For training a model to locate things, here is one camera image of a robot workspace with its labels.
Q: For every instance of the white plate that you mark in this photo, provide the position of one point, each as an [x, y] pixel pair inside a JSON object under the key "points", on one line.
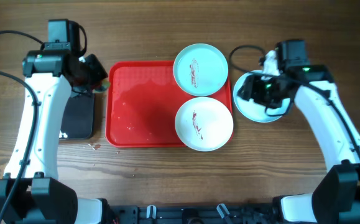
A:
{"points": [[204, 124]]}

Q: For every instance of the black metal tray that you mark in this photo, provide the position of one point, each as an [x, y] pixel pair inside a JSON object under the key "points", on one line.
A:
{"points": [[78, 118]]}

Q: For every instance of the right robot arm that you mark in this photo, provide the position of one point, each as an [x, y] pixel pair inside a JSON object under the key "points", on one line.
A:
{"points": [[288, 79]]}

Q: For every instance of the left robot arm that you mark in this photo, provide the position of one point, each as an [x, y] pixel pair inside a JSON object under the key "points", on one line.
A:
{"points": [[30, 191]]}

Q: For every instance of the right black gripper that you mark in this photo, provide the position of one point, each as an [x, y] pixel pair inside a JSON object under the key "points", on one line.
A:
{"points": [[253, 84]]}

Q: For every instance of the light blue plate top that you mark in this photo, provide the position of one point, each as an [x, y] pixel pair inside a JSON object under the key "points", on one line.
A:
{"points": [[200, 69]]}

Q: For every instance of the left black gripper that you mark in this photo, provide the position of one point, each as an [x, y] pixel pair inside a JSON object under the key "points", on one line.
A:
{"points": [[101, 73]]}

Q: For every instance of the light blue plate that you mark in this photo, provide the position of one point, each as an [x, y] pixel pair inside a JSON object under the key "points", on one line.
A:
{"points": [[200, 69], [252, 110]]}

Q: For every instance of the green yellow sponge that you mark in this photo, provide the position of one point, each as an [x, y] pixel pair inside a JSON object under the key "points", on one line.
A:
{"points": [[102, 87]]}

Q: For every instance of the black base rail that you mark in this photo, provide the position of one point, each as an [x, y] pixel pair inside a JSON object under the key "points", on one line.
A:
{"points": [[222, 213]]}

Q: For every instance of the red plastic tray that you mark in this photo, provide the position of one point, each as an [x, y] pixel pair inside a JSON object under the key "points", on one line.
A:
{"points": [[143, 100]]}

